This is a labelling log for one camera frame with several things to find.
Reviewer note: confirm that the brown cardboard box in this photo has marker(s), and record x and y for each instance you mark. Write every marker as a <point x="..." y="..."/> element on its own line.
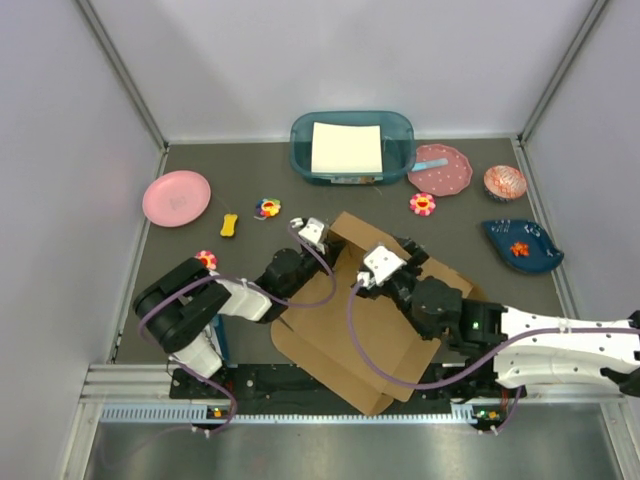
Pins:
<point x="320" y="340"/>

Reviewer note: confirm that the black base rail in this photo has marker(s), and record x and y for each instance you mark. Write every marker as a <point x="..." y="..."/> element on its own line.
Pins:
<point x="283" y="388"/>

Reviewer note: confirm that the dark blue leaf dish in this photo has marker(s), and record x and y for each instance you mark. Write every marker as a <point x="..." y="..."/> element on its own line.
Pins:
<point x="544" y="255"/>

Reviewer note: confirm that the grey slotted cable duct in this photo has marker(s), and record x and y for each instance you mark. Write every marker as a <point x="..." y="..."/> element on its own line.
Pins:
<point x="206" y="415"/>

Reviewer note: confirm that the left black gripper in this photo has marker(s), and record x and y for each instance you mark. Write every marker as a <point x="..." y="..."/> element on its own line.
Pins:
<point x="331" y="250"/>

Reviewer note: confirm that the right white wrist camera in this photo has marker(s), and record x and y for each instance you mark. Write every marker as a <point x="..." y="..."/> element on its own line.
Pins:
<point x="378" y="266"/>

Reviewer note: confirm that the light blue marker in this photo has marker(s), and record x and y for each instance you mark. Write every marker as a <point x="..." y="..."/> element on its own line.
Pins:
<point x="430" y="164"/>

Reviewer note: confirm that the white paper sheet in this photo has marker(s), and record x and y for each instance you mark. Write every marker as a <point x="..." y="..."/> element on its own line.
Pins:
<point x="337" y="149"/>

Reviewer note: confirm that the rainbow flower toy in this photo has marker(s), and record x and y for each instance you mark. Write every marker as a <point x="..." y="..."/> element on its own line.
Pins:
<point x="267" y="208"/>

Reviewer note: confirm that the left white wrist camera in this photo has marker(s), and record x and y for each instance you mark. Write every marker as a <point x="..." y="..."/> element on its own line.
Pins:
<point x="312" y="232"/>

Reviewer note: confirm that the pink smiling flower toy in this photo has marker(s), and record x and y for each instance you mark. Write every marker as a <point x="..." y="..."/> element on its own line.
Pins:
<point x="422" y="204"/>

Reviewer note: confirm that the yellow bone toy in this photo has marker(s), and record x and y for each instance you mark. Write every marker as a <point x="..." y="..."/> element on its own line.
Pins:
<point x="228" y="228"/>

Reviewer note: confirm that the small orange toy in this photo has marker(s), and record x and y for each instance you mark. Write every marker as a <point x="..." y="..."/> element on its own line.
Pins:
<point x="520" y="249"/>

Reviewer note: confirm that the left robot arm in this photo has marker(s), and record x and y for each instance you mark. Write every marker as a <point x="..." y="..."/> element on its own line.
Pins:
<point x="176" y="310"/>

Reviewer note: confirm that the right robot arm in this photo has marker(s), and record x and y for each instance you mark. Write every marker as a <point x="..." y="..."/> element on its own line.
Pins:
<point x="520" y="349"/>

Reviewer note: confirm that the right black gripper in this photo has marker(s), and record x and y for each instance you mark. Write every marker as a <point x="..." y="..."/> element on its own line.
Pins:
<point x="417" y="256"/>

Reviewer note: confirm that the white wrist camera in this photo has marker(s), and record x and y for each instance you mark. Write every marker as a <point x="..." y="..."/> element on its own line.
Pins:
<point x="378" y="266"/>
<point x="312" y="232"/>

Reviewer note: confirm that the blue packaged item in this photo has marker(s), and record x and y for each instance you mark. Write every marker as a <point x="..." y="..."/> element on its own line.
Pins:
<point x="217" y="336"/>

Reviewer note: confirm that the pink dotted plate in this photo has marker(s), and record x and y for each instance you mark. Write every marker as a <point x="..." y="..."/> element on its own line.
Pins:
<point x="444" y="181"/>

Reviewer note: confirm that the pink round plate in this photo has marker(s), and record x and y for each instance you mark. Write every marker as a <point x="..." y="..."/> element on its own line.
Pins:
<point x="176" y="199"/>

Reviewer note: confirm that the teal plastic bin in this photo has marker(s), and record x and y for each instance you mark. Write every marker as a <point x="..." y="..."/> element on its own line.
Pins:
<point x="398" y="146"/>

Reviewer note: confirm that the red patterned bowl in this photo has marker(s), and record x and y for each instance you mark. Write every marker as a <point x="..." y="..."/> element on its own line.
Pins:
<point x="504" y="183"/>

